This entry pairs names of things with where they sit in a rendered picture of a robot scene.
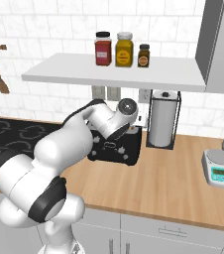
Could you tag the white wall outlet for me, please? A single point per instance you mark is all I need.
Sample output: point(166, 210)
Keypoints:
point(144, 95)

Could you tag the grey wall outlet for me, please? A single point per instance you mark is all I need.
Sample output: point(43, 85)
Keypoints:
point(114, 93)
point(98, 92)

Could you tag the wide grey drawer front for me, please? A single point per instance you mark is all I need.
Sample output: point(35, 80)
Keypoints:
point(190, 228)

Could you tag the small brown spice jar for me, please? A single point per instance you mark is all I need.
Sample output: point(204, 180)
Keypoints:
point(143, 58)

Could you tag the black toaster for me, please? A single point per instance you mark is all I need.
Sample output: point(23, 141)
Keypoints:
point(124, 149)

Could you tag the yellow spice jar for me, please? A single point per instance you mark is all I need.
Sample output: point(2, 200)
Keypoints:
point(124, 51)

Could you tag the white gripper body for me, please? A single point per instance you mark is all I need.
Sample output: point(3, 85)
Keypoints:
point(142, 121)

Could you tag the white wall shelf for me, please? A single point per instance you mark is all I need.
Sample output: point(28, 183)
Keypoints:
point(84, 71)

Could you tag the wooden spoon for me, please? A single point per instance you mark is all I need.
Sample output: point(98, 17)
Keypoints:
point(4, 88)

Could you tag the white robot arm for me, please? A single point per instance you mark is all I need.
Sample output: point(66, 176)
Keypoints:
point(61, 145)

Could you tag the grey wall cabinet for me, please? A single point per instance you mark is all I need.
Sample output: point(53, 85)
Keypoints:
point(223, 43)

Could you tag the black hob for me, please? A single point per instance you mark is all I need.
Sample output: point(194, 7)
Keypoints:
point(15, 135)

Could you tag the white kitchen scale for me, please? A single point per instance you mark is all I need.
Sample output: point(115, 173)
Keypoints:
point(218, 167)

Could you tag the red spice jar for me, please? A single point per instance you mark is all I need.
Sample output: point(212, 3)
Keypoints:
point(103, 49)

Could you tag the white paper towel roll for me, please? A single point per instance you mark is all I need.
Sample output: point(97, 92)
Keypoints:
point(162, 119)

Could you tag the grey cupboard door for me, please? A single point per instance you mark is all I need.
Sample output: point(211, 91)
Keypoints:
point(170, 248)
point(5, 238)
point(94, 239)

